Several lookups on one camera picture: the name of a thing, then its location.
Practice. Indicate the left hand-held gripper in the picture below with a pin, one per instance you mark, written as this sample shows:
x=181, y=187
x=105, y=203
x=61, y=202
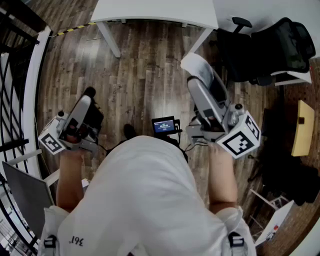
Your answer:
x=51, y=142

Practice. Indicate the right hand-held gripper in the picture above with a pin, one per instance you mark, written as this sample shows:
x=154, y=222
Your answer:
x=237, y=143

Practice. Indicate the person's left forearm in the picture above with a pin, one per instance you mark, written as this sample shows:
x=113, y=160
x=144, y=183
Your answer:
x=70, y=180

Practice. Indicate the person's right forearm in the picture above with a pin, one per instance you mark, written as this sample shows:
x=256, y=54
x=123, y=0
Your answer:
x=222, y=180

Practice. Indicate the person's left hand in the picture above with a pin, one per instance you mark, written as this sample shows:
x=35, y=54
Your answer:
x=75, y=133

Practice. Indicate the person's right hand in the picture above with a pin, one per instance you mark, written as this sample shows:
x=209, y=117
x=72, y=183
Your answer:
x=212, y=118

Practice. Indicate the person's left black shoe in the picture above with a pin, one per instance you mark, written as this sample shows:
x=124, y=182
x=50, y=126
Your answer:
x=90, y=92

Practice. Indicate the person's black shoe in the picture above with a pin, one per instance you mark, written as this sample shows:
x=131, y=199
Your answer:
x=130, y=131
x=90, y=92

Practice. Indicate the person's right black shoe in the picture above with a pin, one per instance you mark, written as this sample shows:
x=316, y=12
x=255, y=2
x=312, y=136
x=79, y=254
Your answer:
x=130, y=131

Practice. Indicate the white table leg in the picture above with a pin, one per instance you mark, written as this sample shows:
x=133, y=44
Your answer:
x=202, y=40
x=110, y=40

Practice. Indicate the black flat panel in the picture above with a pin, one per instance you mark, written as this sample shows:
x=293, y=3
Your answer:
x=268, y=122

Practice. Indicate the white curved ledge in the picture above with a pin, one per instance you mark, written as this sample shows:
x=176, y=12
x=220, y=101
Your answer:
x=32, y=100

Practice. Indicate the small black monitor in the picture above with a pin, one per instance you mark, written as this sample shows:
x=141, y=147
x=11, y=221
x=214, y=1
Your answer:
x=163, y=125

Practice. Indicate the black office chair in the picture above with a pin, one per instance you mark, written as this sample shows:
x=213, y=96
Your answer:
x=275, y=50

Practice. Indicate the yellow black hazard tape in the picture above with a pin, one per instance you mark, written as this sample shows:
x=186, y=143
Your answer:
x=75, y=28

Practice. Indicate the black metal railing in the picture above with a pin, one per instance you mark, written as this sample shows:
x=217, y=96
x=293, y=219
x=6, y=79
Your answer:
x=10, y=82

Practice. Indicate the person's white shirt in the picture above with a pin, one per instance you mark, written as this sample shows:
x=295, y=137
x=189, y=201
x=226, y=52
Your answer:
x=145, y=200

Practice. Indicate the dark grey board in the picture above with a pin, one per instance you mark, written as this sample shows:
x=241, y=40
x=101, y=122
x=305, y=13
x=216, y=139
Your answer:
x=27, y=197

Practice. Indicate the black bag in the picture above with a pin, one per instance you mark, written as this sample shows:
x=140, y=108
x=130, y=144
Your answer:
x=290, y=175

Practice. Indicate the black white patterned tag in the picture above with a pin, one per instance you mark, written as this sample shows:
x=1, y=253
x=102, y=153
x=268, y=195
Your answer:
x=269, y=235

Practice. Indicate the white metal frame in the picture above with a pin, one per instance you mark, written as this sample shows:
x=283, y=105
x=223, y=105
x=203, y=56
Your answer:
x=262, y=200

